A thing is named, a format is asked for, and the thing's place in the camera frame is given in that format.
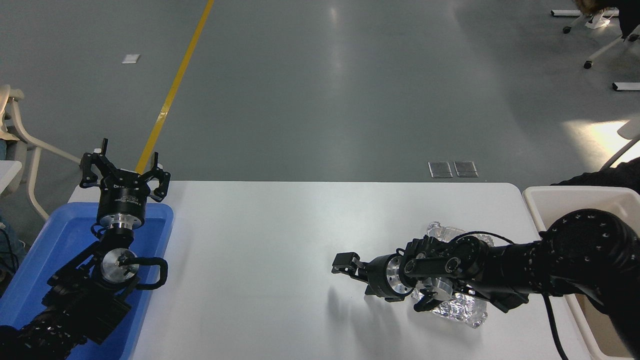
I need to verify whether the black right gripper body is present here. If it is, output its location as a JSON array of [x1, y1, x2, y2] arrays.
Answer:
[[364, 254, 404, 303]]

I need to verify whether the person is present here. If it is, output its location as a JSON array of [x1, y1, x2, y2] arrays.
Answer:
[[0, 139, 27, 296], [552, 157, 640, 194]]

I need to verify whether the cream plastic chair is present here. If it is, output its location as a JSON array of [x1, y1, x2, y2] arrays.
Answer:
[[0, 85, 83, 221]]

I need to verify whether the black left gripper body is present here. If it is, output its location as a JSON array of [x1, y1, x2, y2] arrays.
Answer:
[[97, 171, 151, 217]]

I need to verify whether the large pale bin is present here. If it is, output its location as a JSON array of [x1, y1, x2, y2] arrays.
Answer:
[[522, 186, 640, 360]]

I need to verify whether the white rolling office chair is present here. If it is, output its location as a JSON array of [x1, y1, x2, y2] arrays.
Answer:
[[562, 7, 640, 70]]

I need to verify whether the silver foil plate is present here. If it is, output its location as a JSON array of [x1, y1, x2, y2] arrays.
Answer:
[[411, 221, 496, 329]]

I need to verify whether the white side table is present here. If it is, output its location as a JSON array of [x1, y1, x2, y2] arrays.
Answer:
[[0, 160, 23, 196]]

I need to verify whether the blue plastic tray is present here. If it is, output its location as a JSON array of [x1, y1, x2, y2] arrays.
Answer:
[[0, 202, 175, 360]]

